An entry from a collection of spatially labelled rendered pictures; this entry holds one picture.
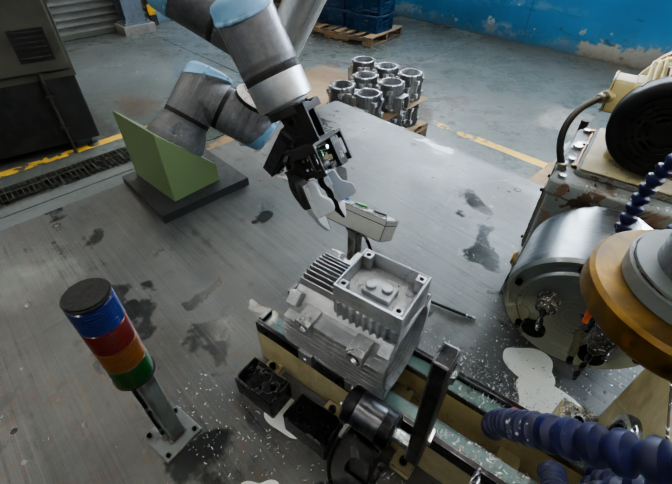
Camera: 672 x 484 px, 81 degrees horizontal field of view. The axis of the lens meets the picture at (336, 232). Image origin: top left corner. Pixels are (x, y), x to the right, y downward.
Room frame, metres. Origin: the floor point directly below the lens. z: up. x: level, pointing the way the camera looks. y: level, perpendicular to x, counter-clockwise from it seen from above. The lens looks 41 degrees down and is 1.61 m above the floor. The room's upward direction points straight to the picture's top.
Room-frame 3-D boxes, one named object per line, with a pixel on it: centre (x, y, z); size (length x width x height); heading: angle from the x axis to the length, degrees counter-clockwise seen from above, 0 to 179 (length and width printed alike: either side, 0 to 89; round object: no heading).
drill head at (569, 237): (0.54, -0.50, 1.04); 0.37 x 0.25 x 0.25; 144
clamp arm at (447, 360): (0.22, -0.11, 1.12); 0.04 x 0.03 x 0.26; 54
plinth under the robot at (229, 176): (1.20, 0.54, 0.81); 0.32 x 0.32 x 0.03; 44
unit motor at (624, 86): (0.79, -0.64, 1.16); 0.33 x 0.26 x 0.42; 144
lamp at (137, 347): (0.33, 0.32, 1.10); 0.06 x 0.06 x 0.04
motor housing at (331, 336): (0.44, -0.04, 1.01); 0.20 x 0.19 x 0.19; 55
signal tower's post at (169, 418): (0.33, 0.32, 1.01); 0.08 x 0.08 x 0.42; 54
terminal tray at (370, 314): (0.42, -0.07, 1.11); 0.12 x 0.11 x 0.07; 55
